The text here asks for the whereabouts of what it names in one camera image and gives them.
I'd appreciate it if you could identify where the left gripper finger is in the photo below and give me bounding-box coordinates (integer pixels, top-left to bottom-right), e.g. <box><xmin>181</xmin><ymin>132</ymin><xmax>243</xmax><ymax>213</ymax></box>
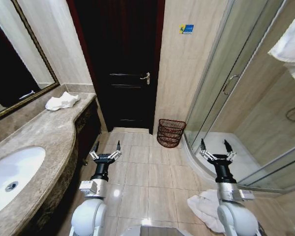
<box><xmin>89</xmin><ymin>141</ymin><xmax>100</xmax><ymax>161</ymax></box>
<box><xmin>109</xmin><ymin>140</ymin><xmax>124</xmax><ymax>161</ymax></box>

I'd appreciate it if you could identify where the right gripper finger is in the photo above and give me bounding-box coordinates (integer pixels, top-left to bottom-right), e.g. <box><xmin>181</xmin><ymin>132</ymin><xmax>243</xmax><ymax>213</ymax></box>
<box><xmin>199</xmin><ymin>138</ymin><xmax>213</xmax><ymax>161</ymax></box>
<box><xmin>223</xmin><ymin>139</ymin><xmax>237</xmax><ymax>163</ymax></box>

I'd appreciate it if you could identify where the large crumpled white towel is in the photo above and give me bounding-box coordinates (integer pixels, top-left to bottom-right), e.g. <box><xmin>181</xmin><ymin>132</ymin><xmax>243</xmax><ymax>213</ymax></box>
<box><xmin>186</xmin><ymin>188</ymin><xmax>227</xmax><ymax>233</ymax></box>

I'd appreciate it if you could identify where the dark red wicker hamper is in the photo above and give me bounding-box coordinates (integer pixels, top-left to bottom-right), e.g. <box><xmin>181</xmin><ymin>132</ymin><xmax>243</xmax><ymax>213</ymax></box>
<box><xmin>156</xmin><ymin>118</ymin><xmax>187</xmax><ymax>149</ymax></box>

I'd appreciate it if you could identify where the small crumpled white towel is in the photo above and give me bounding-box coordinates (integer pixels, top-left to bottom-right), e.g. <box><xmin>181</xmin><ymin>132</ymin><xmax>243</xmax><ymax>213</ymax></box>
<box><xmin>45</xmin><ymin>91</ymin><xmax>81</xmax><ymax>111</ymax></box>

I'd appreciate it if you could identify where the hanging white towel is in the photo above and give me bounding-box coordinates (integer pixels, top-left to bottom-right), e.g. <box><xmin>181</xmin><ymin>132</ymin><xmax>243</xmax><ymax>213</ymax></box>
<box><xmin>267</xmin><ymin>6</ymin><xmax>295</xmax><ymax>87</ymax></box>

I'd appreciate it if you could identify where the white shower tray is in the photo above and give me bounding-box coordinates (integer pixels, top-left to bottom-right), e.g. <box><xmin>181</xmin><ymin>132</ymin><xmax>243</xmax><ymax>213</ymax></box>
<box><xmin>182</xmin><ymin>131</ymin><xmax>295</xmax><ymax>184</ymax></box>

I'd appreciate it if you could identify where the marble vanity with dark cabinet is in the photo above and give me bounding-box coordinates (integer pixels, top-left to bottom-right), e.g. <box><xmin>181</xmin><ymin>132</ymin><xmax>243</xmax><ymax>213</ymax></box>
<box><xmin>0</xmin><ymin>83</ymin><xmax>103</xmax><ymax>236</ymax></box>

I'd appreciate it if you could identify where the white oval sink basin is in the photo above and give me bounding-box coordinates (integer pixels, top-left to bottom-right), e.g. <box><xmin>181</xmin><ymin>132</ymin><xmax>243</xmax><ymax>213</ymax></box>
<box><xmin>0</xmin><ymin>147</ymin><xmax>47</xmax><ymax>215</ymax></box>

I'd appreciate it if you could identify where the chrome sink drain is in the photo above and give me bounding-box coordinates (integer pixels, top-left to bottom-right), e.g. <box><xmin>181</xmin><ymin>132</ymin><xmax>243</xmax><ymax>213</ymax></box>
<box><xmin>4</xmin><ymin>180</ymin><xmax>19</xmax><ymax>193</ymax></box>

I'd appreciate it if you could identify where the dark wooden door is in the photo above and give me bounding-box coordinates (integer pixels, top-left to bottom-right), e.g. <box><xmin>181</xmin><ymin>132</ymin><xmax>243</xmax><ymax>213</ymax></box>
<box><xmin>66</xmin><ymin>0</ymin><xmax>166</xmax><ymax>135</ymax></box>

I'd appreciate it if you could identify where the gold framed mirror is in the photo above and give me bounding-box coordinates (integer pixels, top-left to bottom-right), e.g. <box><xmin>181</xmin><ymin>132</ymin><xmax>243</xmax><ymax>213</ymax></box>
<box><xmin>0</xmin><ymin>0</ymin><xmax>60</xmax><ymax>124</ymax></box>

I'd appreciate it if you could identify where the blue and yellow sticker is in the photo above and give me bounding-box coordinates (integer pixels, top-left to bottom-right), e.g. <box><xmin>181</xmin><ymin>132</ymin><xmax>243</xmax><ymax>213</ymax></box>
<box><xmin>178</xmin><ymin>23</ymin><xmax>195</xmax><ymax>35</ymax></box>

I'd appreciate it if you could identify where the glass shower enclosure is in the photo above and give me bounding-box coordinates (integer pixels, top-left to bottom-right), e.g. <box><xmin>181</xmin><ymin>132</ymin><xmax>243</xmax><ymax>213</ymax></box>
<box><xmin>182</xmin><ymin>0</ymin><xmax>295</xmax><ymax>196</ymax></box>

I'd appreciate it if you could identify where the chrome shower door handle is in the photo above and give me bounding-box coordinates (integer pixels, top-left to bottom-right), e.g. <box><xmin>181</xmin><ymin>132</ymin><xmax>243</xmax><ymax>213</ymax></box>
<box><xmin>222</xmin><ymin>74</ymin><xmax>240</xmax><ymax>95</ymax></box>

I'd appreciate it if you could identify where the brass door handle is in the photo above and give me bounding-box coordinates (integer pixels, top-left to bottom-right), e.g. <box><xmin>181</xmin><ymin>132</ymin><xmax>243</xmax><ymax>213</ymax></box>
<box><xmin>140</xmin><ymin>72</ymin><xmax>151</xmax><ymax>86</ymax></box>

